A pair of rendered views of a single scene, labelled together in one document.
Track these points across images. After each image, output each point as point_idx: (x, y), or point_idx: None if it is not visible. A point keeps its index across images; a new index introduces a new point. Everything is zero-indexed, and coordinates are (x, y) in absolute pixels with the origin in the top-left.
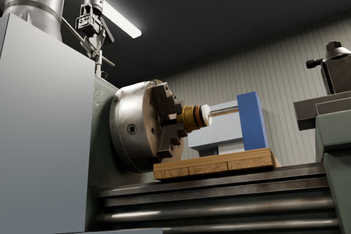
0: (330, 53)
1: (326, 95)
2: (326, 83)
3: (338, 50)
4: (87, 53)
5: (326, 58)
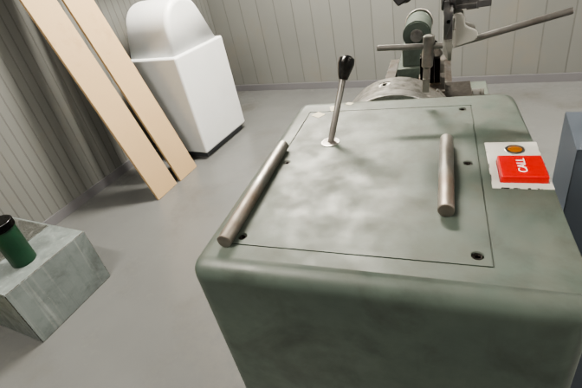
0: (440, 51)
1: (444, 83)
2: (437, 73)
3: (440, 48)
4: (451, 50)
5: (439, 54)
